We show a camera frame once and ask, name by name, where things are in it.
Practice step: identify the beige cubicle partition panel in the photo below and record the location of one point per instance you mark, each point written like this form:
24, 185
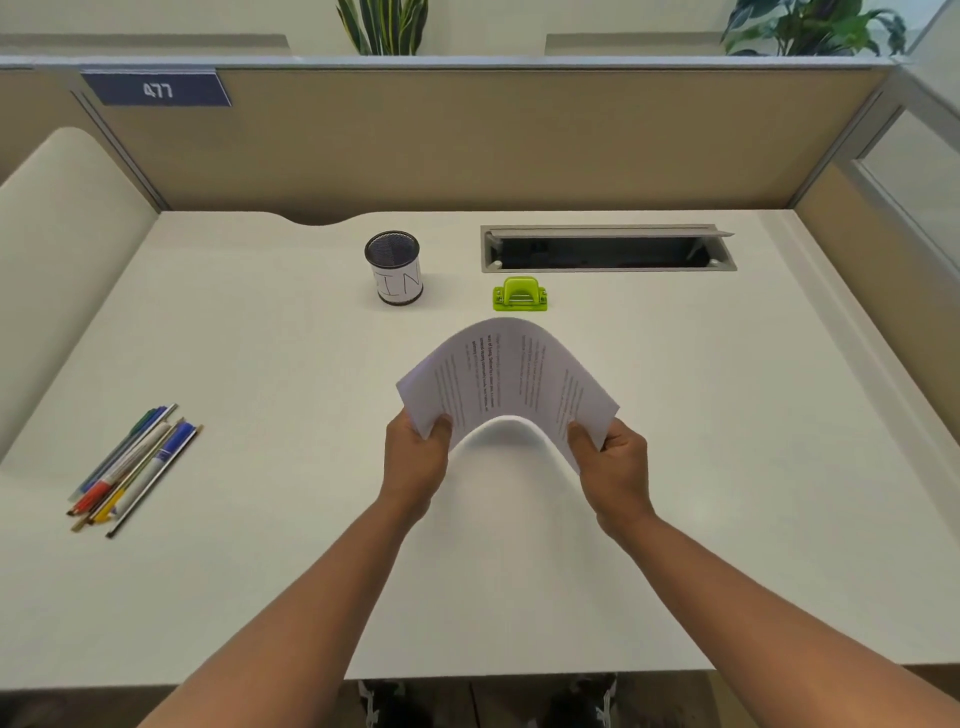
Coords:
840, 247
37, 116
525, 142

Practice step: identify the green hole punch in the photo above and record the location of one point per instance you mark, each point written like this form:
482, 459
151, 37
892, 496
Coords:
519, 294

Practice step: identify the green capped pen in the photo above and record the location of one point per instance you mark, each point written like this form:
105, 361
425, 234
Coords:
150, 415

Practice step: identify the person's left hand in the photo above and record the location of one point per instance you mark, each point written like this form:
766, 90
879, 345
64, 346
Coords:
412, 472

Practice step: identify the pile of pens and pencils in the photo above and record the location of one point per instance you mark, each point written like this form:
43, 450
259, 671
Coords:
157, 461

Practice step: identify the yellow barrel pen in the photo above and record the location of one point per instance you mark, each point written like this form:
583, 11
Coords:
101, 514

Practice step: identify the person's right hand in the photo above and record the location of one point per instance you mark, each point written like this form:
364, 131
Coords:
619, 480

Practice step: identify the blue partition sign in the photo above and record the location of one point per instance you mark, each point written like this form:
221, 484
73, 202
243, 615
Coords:
157, 88

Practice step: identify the frosted glass partition pane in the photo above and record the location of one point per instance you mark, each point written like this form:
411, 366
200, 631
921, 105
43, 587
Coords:
919, 184

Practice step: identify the white marker red end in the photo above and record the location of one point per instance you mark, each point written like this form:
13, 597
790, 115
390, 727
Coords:
90, 496

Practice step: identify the person's left forearm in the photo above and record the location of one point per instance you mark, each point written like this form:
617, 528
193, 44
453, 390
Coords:
292, 637

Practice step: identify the grey partition post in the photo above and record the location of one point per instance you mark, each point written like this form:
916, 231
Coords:
847, 139
124, 146

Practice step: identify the striped snake plant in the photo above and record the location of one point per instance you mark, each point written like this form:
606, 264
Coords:
382, 26

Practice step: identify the cream rounded desk divider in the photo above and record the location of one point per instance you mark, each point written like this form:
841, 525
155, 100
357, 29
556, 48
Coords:
67, 285

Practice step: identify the person's right black shoe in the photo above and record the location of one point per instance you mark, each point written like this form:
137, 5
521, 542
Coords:
581, 705

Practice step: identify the person's right forearm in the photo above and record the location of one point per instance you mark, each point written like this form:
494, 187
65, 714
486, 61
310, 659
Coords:
787, 637

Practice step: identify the black mesh pen cup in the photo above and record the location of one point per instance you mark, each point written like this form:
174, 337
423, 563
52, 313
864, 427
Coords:
400, 285

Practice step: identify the stack of printed paper sheets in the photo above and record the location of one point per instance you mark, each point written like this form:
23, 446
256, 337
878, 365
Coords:
510, 367

